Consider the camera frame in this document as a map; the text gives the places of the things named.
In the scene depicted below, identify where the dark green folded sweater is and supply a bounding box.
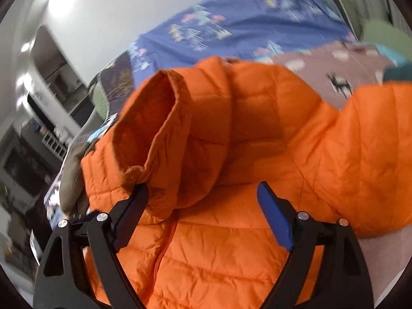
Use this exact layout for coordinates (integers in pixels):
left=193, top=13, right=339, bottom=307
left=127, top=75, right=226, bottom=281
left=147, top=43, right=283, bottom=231
left=383, top=64, right=412, bottom=82

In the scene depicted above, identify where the white small rack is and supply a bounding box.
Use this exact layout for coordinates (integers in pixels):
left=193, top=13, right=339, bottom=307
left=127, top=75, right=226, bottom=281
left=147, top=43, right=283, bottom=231
left=42, top=131, right=68, bottom=161

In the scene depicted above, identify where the blue tree-print sheet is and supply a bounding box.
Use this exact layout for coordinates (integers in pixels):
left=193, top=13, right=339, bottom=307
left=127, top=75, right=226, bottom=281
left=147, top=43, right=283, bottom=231
left=128, top=0, right=356, bottom=86

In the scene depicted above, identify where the pink polka-dot bedspread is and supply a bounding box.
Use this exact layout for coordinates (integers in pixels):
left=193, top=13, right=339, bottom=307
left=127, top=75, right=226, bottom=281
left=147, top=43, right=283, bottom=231
left=264, top=41, right=411, bottom=305

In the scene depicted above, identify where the dark floral pillow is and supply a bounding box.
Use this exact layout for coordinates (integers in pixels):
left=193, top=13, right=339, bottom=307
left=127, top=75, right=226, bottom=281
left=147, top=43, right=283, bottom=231
left=89, top=51, right=134, bottom=120

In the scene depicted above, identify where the green pillow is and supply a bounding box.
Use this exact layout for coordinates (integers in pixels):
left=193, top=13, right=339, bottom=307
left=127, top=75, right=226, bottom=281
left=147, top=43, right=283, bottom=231
left=361, top=20, right=411, bottom=60

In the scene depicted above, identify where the olive fleece garment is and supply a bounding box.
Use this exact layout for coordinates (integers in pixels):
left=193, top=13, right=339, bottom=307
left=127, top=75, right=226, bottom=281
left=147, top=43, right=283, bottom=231
left=59, top=141, right=91, bottom=218

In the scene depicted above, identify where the orange puffer jacket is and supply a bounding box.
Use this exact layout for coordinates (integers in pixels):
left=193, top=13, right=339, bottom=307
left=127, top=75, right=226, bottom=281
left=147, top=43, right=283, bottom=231
left=81, top=57, right=411, bottom=308

